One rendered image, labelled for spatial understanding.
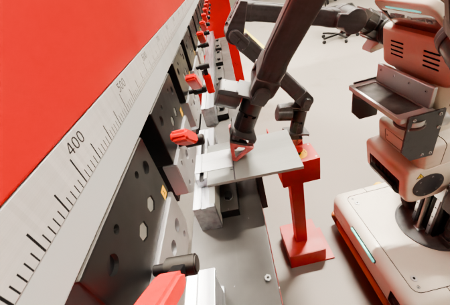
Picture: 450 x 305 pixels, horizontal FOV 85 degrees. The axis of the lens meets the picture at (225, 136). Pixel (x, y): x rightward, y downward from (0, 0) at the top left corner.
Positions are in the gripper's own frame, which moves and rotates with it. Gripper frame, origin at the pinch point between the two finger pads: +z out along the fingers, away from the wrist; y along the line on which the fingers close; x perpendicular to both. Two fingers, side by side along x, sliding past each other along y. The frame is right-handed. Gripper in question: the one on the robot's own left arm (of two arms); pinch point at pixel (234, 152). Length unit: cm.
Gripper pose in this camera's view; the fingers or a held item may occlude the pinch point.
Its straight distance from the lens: 74.0
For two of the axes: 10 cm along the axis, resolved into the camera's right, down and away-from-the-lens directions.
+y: 0.2, 5.6, -8.3
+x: 9.7, 1.9, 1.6
